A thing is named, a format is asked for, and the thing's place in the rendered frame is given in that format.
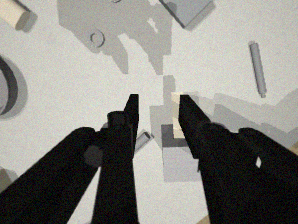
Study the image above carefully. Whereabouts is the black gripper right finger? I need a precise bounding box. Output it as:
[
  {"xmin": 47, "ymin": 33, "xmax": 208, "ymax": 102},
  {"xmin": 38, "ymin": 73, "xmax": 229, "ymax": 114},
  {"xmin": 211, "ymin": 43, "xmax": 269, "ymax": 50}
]
[{"xmin": 178, "ymin": 95, "xmax": 298, "ymax": 224}]

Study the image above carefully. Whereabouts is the beige rectangular tray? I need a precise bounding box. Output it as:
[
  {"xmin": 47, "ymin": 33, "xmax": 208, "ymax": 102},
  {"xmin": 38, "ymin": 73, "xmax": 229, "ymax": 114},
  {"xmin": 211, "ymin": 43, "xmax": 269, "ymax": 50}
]
[{"xmin": 0, "ymin": 169, "xmax": 12, "ymax": 193}]

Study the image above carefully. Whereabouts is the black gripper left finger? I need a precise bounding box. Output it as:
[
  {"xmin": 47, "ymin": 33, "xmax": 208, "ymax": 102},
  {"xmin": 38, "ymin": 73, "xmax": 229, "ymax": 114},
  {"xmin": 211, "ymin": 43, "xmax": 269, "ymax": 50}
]
[{"xmin": 0, "ymin": 94, "xmax": 140, "ymax": 224}]

